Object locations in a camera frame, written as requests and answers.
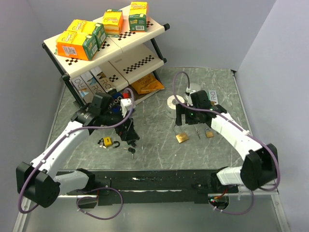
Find yellow orange sponge pack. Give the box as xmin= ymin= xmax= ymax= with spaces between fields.
xmin=102 ymin=9 xmax=124 ymax=36

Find teal white RIO box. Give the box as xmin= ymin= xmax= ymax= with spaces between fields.
xmin=209 ymin=90 xmax=218 ymax=104

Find aluminium frame rail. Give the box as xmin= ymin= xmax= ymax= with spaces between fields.
xmin=237 ymin=176 xmax=280 ymax=194

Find orange honey dijon bag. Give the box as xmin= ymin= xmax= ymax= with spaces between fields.
xmin=131 ymin=73 xmax=165 ymax=95

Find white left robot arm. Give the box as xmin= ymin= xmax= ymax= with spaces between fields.
xmin=16 ymin=93 xmax=139 ymax=208

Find rear yellow sponge box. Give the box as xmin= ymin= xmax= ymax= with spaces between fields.
xmin=67 ymin=19 xmax=106 ymax=48

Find beige two tier shelf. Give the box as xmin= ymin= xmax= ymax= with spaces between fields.
xmin=42 ymin=19 xmax=170 ymax=107

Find black head key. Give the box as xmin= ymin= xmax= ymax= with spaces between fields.
xmin=124 ymin=141 xmax=136 ymax=159

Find right RIO box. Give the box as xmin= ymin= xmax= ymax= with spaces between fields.
xmin=90 ymin=67 xmax=116 ymax=93

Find yellow padlock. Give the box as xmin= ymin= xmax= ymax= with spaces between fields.
xmin=98 ymin=137 xmax=120 ymax=149

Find white toilet paper roll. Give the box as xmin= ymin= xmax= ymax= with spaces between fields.
xmin=166 ymin=95 xmax=178 ymax=119

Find green yellow sponge box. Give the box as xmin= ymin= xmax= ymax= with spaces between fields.
xmin=128 ymin=1 xmax=148 ymax=32

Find small brass padlock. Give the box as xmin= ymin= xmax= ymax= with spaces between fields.
xmin=205 ymin=128 xmax=214 ymax=138

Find middle RIO box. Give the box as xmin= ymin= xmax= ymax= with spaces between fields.
xmin=81 ymin=71 xmax=106 ymax=94

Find small silver keys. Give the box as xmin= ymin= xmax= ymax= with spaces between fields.
xmin=195 ymin=129 xmax=201 ymax=139

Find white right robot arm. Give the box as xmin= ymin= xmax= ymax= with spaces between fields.
xmin=175 ymin=88 xmax=279 ymax=193

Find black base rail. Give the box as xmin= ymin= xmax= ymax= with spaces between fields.
xmin=67 ymin=169 xmax=247 ymax=206

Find front orange sponge box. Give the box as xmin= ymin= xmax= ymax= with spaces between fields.
xmin=56 ymin=31 xmax=98 ymax=61

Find long shackle brass padlock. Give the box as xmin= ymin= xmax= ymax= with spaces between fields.
xmin=173 ymin=125 xmax=189 ymax=144

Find blue Doritos bag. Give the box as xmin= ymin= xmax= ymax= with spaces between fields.
xmin=111 ymin=93 xmax=124 ymax=113

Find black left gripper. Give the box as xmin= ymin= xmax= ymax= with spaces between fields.
xmin=100 ymin=106 xmax=140 ymax=141

